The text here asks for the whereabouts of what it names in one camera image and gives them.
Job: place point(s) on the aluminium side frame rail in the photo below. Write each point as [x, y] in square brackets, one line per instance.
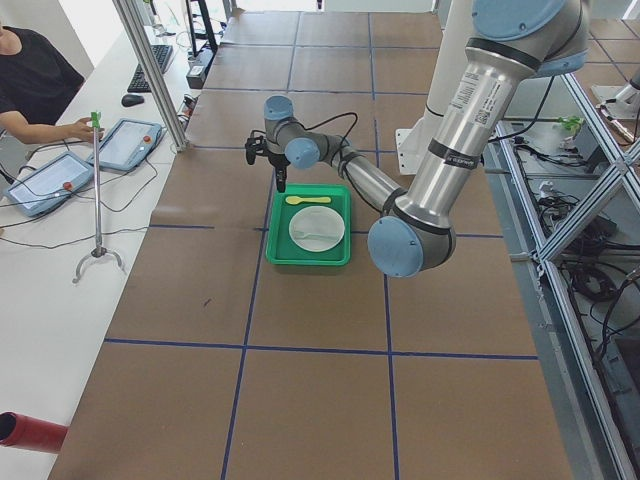
[618, 176]

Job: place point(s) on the black computer mouse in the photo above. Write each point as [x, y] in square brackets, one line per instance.
[132, 99]

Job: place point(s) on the green handled reacher grabber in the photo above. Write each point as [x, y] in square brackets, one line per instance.
[99, 251]

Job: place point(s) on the blue teach pendant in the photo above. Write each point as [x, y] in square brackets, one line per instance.
[50, 185]
[127, 144]

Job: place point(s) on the far blue teach pendant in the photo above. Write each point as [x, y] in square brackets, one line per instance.
[127, 144]

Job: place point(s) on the aluminium frame post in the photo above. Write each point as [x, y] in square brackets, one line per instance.
[132, 22]

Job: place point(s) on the near blue teach pendant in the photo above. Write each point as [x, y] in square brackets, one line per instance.
[50, 185]

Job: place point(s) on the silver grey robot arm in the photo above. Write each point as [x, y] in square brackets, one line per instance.
[494, 45]

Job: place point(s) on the green plastic tray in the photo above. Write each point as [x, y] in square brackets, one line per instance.
[282, 250]

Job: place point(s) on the white round plate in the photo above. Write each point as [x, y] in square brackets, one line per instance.
[318, 219]

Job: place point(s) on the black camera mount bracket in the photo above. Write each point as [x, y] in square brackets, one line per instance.
[254, 147]

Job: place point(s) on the person in black shirt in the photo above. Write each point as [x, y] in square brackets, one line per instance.
[37, 85]

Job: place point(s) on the red cylinder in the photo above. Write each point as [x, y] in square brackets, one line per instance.
[29, 433]

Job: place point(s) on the yellow plastic spoon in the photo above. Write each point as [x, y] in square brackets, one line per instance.
[298, 200]

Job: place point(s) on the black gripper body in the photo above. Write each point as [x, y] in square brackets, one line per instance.
[276, 161]

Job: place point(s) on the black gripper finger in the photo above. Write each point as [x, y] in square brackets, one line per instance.
[280, 179]

